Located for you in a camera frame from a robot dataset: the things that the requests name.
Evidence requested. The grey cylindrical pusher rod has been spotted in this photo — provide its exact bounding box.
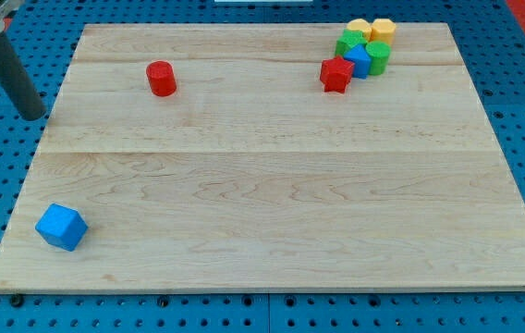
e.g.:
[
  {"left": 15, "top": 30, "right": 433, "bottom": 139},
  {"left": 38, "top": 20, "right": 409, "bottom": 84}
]
[{"left": 0, "top": 31, "right": 46, "bottom": 120}]

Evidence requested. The red star block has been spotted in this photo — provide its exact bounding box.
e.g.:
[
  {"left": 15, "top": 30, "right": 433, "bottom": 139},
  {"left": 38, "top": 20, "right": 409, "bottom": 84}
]
[{"left": 320, "top": 55, "right": 355, "bottom": 93}]

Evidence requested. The green star block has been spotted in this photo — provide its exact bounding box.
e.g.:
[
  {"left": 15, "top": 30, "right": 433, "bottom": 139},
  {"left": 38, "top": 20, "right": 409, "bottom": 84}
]
[{"left": 335, "top": 29, "right": 368, "bottom": 56}]

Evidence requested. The red cylinder block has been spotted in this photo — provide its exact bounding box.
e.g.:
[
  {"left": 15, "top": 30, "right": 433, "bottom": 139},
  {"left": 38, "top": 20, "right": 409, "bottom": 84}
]
[{"left": 146, "top": 60, "right": 177, "bottom": 97}]

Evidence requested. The blue cube block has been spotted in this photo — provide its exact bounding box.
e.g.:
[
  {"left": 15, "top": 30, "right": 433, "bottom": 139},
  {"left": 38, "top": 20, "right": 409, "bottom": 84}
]
[{"left": 35, "top": 203, "right": 88, "bottom": 252}]

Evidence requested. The light wooden board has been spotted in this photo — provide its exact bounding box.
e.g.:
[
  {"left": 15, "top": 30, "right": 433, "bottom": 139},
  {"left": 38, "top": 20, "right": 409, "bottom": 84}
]
[{"left": 0, "top": 23, "right": 525, "bottom": 295}]

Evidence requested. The yellow round block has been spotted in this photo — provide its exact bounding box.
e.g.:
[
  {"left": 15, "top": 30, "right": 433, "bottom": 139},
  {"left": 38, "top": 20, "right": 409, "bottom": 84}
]
[{"left": 346, "top": 18, "right": 372, "bottom": 41}]

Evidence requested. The blue triangular block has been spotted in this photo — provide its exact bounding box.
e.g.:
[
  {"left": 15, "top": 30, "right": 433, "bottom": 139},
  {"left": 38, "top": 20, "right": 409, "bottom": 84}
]
[{"left": 344, "top": 44, "right": 372, "bottom": 80}]

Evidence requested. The green cylinder block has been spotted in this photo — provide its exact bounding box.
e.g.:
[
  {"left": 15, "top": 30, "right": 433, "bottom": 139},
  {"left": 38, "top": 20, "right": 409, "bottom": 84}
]
[{"left": 365, "top": 41, "right": 391, "bottom": 76}]

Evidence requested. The yellow hexagon block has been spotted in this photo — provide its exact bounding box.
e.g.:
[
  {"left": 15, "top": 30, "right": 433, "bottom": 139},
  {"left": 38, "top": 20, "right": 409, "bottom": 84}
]
[{"left": 371, "top": 18, "right": 397, "bottom": 45}]

